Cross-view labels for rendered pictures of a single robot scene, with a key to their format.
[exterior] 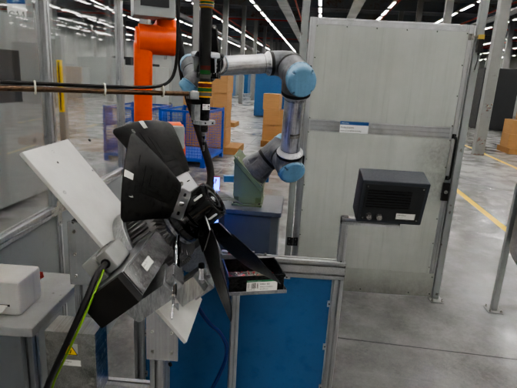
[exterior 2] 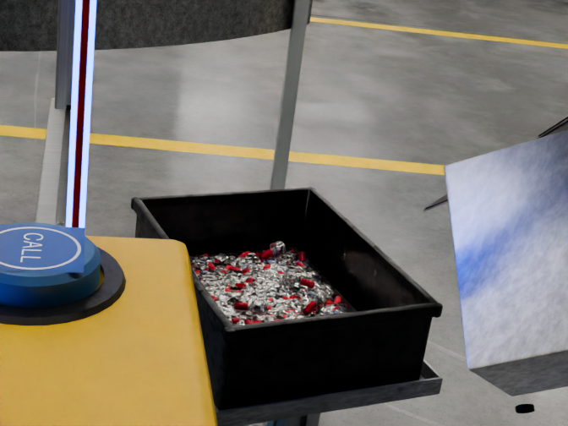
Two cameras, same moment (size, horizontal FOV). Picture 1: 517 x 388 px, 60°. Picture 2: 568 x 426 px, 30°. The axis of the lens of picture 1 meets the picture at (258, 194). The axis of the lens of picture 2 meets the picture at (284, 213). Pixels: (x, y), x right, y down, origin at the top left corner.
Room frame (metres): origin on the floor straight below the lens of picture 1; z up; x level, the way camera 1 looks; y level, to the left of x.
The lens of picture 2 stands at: (1.76, 0.71, 1.23)
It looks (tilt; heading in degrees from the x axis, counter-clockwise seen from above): 24 degrees down; 256
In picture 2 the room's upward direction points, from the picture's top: 8 degrees clockwise
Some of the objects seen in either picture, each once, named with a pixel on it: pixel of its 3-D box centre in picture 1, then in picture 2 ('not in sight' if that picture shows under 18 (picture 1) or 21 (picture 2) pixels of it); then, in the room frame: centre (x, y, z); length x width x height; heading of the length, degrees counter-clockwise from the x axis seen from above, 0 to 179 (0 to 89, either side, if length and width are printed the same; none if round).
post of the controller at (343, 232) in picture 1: (342, 239); (73, 13); (1.74, -0.36, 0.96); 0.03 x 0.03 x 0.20; 88
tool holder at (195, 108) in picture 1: (201, 108); not in sight; (1.39, 0.19, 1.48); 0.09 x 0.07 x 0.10; 123
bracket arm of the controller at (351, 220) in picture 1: (369, 222); not in sight; (1.73, -0.46, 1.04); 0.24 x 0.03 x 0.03; 88
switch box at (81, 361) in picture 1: (78, 356); not in sight; (1.18, 0.52, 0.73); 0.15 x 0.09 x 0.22; 88
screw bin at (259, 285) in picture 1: (252, 274); (271, 287); (1.59, 0.01, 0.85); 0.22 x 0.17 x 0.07; 103
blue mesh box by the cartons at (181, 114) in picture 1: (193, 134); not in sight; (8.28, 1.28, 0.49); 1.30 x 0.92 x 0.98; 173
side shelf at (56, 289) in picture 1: (26, 299); not in sight; (1.30, 0.74, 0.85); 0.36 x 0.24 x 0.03; 178
